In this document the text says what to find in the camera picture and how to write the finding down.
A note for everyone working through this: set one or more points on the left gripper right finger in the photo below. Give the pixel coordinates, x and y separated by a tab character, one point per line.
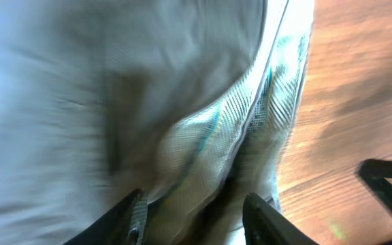
264	225

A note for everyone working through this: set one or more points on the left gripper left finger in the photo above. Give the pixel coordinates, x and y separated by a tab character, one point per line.
124	224

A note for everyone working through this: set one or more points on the grey cotton shorts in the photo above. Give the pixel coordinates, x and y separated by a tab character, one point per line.
190	101

